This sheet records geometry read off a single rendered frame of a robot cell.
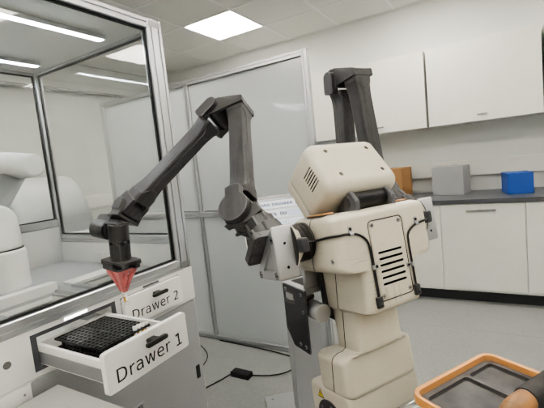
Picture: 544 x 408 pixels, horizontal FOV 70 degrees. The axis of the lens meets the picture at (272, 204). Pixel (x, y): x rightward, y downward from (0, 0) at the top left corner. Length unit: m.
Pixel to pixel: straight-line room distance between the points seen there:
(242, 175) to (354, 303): 0.40
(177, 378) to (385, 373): 1.03
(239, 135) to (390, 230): 0.46
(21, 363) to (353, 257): 1.00
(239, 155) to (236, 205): 0.17
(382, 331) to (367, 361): 0.08
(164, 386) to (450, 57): 3.44
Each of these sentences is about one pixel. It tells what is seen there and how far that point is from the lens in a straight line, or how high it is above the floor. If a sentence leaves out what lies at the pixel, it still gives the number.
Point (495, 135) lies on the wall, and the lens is 4.29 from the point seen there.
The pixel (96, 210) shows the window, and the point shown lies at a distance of 1.48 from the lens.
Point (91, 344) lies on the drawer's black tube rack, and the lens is 1.28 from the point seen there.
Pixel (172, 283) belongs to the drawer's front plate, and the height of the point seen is 0.91.
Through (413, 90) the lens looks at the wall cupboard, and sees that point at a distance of 4.02.
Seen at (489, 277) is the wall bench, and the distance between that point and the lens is 3.75.
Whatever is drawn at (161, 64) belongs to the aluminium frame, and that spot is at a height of 1.81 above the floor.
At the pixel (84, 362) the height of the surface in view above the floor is 0.88.
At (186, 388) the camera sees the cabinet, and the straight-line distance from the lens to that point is 1.88.
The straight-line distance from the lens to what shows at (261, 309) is 2.98.
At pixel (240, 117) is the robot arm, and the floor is 1.49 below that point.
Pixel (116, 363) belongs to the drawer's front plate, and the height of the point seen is 0.89.
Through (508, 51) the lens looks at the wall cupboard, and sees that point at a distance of 3.99.
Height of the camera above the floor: 1.35
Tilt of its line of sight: 6 degrees down
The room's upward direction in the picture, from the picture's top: 6 degrees counter-clockwise
